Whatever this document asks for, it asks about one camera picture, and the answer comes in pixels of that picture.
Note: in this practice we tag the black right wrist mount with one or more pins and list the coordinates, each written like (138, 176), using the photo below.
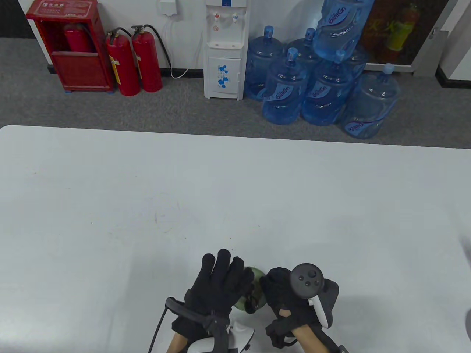
(276, 331)

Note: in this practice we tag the red fire extinguisher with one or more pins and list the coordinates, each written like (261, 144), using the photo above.
(147, 62)
(123, 66)

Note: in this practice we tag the left black white controller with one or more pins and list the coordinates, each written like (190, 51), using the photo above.
(241, 332)

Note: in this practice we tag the green seasoning dish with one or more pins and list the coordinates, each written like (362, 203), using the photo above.
(241, 304)

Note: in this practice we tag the stack of blue water jugs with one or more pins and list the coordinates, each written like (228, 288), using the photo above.
(283, 95)

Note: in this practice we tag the white wall socket box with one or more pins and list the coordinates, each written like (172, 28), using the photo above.
(168, 6)

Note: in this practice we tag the person's right forearm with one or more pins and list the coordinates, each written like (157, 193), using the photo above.
(309, 340)

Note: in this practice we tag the person's left hand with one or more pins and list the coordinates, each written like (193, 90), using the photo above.
(215, 286)

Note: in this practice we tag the right black white controller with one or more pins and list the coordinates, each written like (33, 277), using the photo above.
(306, 280)

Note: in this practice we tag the person's right hand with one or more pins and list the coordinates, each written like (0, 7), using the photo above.
(280, 290)

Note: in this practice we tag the white water dispenser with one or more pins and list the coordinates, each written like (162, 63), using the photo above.
(224, 55)

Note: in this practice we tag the clear seasoning bottle black cap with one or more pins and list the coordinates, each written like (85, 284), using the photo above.
(252, 303)

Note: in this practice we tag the black wrist mount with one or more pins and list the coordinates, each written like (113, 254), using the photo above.
(276, 331)
(189, 313)

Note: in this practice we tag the black white controller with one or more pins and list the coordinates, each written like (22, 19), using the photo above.
(306, 280)
(241, 332)

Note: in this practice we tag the black left wrist mount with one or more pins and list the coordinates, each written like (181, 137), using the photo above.
(189, 313)

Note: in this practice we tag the red fire extinguisher cabinet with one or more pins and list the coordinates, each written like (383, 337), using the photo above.
(81, 70)

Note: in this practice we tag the red extinguisher inside cabinet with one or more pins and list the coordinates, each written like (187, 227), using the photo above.
(77, 38)

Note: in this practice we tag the grey door frame post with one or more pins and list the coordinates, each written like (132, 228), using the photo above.
(428, 55)

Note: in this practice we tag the dark framed poster panel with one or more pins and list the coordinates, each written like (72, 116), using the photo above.
(404, 44)

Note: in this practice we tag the person's left forearm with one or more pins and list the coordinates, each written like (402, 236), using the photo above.
(177, 342)

